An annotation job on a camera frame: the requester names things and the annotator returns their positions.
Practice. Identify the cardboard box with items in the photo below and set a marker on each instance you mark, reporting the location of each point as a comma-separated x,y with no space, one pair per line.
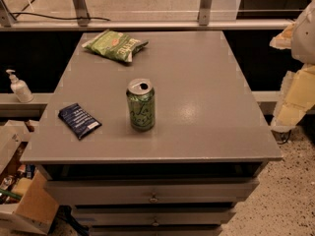
24,205

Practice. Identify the grey drawer cabinet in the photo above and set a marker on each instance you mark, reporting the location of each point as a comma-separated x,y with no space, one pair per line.
164,146

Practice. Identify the green jalapeno chip bag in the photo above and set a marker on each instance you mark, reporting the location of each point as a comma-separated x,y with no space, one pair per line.
115,45

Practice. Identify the green soda can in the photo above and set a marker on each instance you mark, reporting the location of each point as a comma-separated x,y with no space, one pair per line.
141,104

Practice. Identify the white pump bottle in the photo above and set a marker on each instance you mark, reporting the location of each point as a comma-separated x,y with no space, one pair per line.
19,87

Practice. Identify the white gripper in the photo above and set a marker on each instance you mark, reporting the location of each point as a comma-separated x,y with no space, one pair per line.
304,36

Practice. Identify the grey metal railing frame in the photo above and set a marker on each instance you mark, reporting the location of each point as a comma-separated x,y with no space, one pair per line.
95,15

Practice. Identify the dark blue snack packet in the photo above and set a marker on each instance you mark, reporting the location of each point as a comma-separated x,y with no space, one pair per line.
78,120

